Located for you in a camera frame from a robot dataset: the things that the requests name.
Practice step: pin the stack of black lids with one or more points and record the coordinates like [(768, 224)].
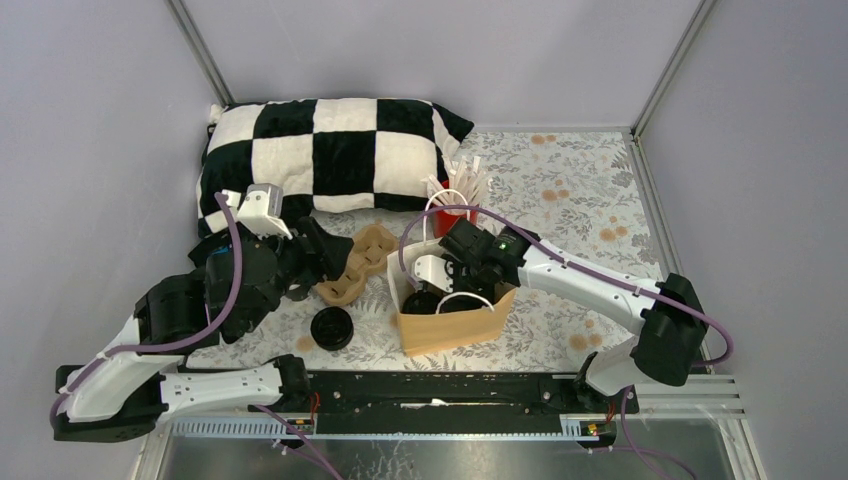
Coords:
[(332, 328)]

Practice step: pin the brown paper bag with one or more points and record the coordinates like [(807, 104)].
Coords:
[(436, 329)]

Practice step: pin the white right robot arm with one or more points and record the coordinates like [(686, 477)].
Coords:
[(665, 318)]

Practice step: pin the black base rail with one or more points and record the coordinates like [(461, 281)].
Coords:
[(446, 403)]

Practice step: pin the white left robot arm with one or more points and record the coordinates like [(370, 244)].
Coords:
[(140, 379)]

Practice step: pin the black paper coffee cup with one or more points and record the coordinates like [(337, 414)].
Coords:
[(421, 303)]

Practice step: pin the red cup holder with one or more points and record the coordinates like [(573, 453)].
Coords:
[(443, 221)]

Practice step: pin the floral table mat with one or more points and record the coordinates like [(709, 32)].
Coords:
[(576, 190)]

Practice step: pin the brown cardboard cup carrier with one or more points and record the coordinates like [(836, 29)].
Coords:
[(368, 257)]

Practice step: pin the black white checkered pillow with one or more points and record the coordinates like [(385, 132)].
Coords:
[(330, 155)]

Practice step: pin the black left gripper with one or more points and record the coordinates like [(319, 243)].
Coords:
[(320, 252)]

